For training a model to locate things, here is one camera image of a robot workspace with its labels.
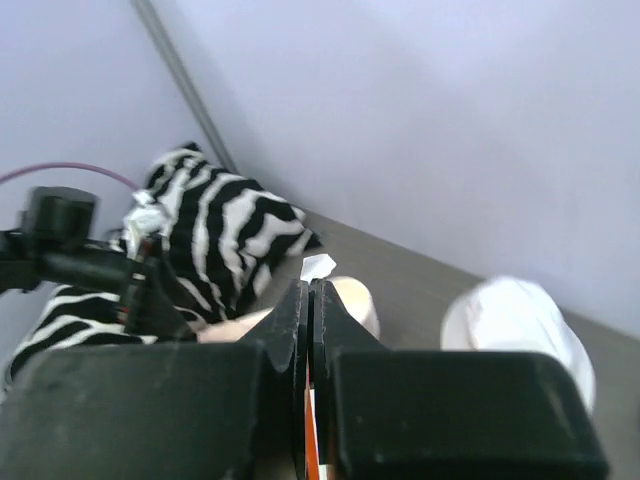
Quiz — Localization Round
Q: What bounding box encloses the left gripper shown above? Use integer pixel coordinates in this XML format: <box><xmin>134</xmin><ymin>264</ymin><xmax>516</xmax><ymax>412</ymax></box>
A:
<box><xmin>117</xmin><ymin>239</ymin><xmax>195</xmax><ymax>341</ymax></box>

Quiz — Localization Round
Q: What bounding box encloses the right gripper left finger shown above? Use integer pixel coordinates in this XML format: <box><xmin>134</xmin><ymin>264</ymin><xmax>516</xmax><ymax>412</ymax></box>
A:
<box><xmin>1</xmin><ymin>281</ymin><xmax>309</xmax><ymax>479</ymax></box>

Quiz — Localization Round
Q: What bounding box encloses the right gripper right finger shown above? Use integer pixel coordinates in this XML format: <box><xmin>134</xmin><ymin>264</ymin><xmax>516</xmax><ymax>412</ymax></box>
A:
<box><xmin>308</xmin><ymin>280</ymin><xmax>609</xmax><ymax>479</ymax></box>

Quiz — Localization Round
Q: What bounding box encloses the orange paper gift bag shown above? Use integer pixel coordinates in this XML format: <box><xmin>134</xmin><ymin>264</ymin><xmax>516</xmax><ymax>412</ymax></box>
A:
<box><xmin>199</xmin><ymin>319</ymin><xmax>331</xmax><ymax>480</ymax></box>

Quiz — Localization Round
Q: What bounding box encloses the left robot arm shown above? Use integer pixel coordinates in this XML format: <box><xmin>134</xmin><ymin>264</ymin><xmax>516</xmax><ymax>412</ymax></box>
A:
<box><xmin>1</xmin><ymin>186</ymin><xmax>196</xmax><ymax>341</ymax></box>

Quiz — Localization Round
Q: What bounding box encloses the zebra print pillow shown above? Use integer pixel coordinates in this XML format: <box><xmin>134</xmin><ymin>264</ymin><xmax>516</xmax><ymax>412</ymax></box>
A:
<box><xmin>3</xmin><ymin>142</ymin><xmax>321</xmax><ymax>389</ymax></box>

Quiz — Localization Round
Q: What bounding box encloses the stack of paper cups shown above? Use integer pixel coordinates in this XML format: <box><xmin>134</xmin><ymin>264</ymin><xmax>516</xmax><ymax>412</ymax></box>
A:
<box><xmin>330</xmin><ymin>276</ymin><xmax>380</xmax><ymax>339</ymax></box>

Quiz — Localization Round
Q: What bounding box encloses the white bucket hat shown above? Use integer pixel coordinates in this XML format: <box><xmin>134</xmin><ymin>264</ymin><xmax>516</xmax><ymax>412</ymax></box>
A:
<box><xmin>440</xmin><ymin>276</ymin><xmax>596</xmax><ymax>412</ymax></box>

